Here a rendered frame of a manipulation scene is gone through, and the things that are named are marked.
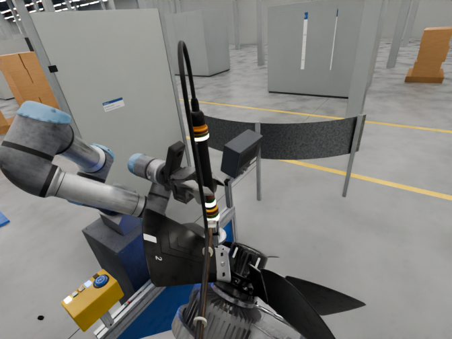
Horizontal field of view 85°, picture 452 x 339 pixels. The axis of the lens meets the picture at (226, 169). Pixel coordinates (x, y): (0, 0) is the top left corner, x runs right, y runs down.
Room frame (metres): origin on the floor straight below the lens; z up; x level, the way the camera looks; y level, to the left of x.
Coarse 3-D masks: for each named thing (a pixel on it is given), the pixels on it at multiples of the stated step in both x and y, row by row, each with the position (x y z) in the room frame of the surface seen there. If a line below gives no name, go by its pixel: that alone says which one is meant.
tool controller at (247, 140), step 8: (240, 136) 1.35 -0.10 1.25; (248, 136) 1.35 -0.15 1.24; (256, 136) 1.36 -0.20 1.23; (232, 144) 1.26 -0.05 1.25; (240, 144) 1.26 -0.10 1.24; (248, 144) 1.27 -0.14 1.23; (256, 144) 1.32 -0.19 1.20; (224, 152) 1.24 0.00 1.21; (232, 152) 1.21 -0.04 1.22; (240, 152) 1.19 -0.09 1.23; (248, 152) 1.25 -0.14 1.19; (256, 152) 1.35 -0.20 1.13; (224, 160) 1.25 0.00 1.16; (232, 160) 1.21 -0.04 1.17; (240, 160) 1.19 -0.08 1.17; (248, 160) 1.28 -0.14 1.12; (224, 168) 1.25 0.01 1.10; (232, 168) 1.21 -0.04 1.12; (240, 168) 1.22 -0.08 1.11; (232, 176) 1.22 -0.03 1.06
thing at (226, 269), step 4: (216, 248) 0.50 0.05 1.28; (216, 252) 0.49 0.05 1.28; (220, 252) 0.49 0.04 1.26; (224, 252) 0.50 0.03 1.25; (216, 256) 0.48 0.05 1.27; (220, 256) 0.48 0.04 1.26; (224, 256) 0.49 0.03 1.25; (228, 256) 0.50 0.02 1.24; (216, 260) 0.46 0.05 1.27; (220, 260) 0.47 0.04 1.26; (224, 260) 0.48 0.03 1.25; (228, 260) 0.49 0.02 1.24; (220, 264) 0.46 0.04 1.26; (228, 264) 0.48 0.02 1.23; (220, 268) 0.45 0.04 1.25; (224, 268) 0.46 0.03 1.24; (228, 268) 0.46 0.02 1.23; (220, 272) 0.44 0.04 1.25; (228, 272) 0.45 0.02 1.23; (220, 276) 0.43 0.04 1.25; (224, 276) 0.43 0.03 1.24; (228, 276) 0.44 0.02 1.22; (220, 280) 0.42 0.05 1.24; (224, 280) 0.42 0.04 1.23; (228, 280) 0.43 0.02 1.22
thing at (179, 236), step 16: (144, 224) 0.45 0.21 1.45; (160, 224) 0.47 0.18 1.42; (176, 224) 0.50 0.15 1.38; (144, 240) 0.40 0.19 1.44; (160, 240) 0.42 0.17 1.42; (176, 240) 0.44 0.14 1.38; (192, 240) 0.47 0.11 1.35; (176, 256) 0.40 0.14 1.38; (192, 256) 0.43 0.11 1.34; (160, 272) 0.34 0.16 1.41; (176, 272) 0.36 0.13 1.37; (192, 272) 0.39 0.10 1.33
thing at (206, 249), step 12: (180, 48) 0.48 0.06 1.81; (180, 60) 0.47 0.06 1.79; (180, 72) 0.47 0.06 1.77; (192, 84) 0.55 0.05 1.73; (192, 96) 0.55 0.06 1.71; (192, 132) 0.46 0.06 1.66; (192, 144) 0.46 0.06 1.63; (204, 204) 0.46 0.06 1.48; (204, 216) 0.45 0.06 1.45; (204, 228) 0.45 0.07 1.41; (204, 252) 0.40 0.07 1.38; (204, 264) 0.37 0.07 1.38; (204, 276) 0.34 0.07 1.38; (204, 288) 0.31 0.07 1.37; (204, 324) 0.25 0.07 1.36
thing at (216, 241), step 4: (208, 220) 0.53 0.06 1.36; (216, 224) 0.51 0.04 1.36; (216, 228) 0.50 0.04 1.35; (220, 228) 0.58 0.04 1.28; (216, 232) 0.50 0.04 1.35; (220, 232) 0.56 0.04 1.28; (224, 232) 0.56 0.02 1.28; (204, 236) 0.55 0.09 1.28; (216, 236) 0.51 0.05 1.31; (220, 236) 0.54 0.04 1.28; (224, 236) 0.54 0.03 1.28; (212, 240) 0.51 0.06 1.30; (216, 240) 0.51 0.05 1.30; (220, 240) 0.53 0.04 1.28; (224, 240) 0.53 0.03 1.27; (216, 244) 0.52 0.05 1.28; (220, 244) 0.52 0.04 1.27
